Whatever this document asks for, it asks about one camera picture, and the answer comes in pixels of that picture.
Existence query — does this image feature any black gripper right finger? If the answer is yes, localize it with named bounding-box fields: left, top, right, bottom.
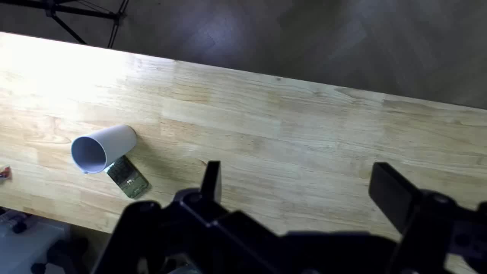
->
left=368, top=161, right=423, bottom=236

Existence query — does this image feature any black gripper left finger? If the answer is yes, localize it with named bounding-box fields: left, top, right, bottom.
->
left=199, top=160, right=224, bottom=204

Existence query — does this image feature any white ceramic mug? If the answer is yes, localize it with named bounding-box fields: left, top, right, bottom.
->
left=70, top=123, right=140, bottom=175

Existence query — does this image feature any green foil packet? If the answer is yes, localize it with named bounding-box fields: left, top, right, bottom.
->
left=105, top=155, right=152, bottom=199

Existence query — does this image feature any black camera tripod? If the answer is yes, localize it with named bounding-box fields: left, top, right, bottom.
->
left=0, top=0, right=129, bottom=50

